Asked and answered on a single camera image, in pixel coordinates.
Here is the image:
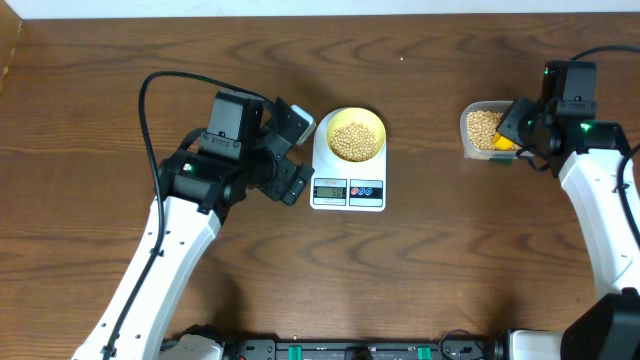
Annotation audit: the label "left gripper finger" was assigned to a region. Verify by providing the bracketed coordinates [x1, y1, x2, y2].
[277, 159, 314, 205]
[272, 97, 302, 153]

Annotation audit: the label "yellow measuring scoop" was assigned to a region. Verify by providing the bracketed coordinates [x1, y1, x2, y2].
[492, 133, 515, 151]

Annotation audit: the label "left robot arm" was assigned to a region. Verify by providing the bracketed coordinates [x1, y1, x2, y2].
[74, 91, 315, 360]

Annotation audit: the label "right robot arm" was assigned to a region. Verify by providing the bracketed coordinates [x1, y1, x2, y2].
[492, 60, 639, 359]

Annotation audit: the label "white digital kitchen scale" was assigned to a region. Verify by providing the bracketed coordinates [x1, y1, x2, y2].
[310, 108, 387, 212]

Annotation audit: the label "soybeans in bowl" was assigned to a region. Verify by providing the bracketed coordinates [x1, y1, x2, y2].
[329, 122, 378, 162]

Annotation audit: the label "yellow plastic bowl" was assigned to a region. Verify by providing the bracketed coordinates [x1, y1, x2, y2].
[325, 107, 386, 161]

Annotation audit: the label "soybeans in container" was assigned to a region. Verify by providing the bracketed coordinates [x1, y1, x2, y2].
[466, 110, 502, 150]

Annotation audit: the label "green tape piece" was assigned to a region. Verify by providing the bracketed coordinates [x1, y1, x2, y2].
[489, 158, 514, 165]

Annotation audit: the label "clear plastic container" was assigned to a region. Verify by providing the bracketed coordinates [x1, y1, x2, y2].
[460, 100, 518, 162]

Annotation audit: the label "wooden side panel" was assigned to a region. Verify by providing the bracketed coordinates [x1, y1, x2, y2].
[0, 0, 23, 87]

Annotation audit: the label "left black cable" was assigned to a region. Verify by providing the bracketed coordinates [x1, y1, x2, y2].
[99, 69, 276, 360]

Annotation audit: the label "black cable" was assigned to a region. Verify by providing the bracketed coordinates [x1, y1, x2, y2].
[99, 69, 276, 360]
[517, 44, 640, 251]

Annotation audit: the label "right black cable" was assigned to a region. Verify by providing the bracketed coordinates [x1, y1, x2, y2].
[517, 44, 640, 251]

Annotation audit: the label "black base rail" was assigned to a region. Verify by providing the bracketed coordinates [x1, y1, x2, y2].
[214, 336, 509, 360]

